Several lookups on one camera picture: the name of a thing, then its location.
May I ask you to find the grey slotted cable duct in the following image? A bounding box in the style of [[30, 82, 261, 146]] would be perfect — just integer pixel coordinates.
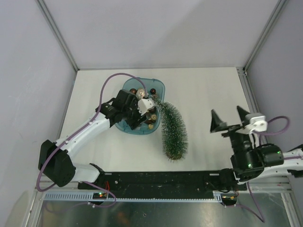
[[44, 191, 236, 202]]

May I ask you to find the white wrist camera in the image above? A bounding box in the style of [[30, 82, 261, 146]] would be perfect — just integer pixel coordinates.
[[137, 98, 155, 116], [238, 113, 268, 134]]

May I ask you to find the teal plastic tray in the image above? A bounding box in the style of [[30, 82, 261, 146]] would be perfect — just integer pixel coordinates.
[[116, 78, 165, 135]]

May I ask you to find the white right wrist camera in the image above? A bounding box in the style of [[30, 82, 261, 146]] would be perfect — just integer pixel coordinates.
[[238, 113, 268, 134]]

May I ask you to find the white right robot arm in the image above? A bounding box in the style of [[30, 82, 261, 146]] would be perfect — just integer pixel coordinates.
[[210, 106, 303, 190]]

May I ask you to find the gold glitter bauble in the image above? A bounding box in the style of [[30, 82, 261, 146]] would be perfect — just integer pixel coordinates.
[[151, 114, 157, 122]]

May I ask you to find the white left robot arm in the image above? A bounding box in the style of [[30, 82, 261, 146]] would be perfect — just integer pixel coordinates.
[[38, 89, 155, 189]]

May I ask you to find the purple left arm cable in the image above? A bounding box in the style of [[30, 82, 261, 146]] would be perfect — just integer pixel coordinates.
[[36, 72, 149, 192]]

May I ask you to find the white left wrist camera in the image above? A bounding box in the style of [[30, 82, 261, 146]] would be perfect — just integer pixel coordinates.
[[137, 98, 155, 116]]

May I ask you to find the silver ribbed bauble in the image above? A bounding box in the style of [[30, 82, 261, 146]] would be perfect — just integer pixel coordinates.
[[136, 88, 149, 99]]

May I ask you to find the small green christmas tree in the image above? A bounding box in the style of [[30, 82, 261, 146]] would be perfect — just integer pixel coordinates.
[[153, 98, 188, 161]]

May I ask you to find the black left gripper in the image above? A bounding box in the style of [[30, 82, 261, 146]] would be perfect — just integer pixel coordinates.
[[122, 98, 149, 130]]

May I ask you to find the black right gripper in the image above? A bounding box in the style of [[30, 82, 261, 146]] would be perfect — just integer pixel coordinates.
[[208, 105, 257, 171]]

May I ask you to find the small dark red bauble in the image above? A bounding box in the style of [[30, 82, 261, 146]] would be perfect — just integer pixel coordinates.
[[150, 88, 156, 94]]

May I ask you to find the dark brown bauble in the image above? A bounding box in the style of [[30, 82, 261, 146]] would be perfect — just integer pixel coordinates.
[[130, 88, 137, 95]]

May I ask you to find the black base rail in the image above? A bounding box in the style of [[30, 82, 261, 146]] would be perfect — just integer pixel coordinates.
[[78, 169, 247, 198]]

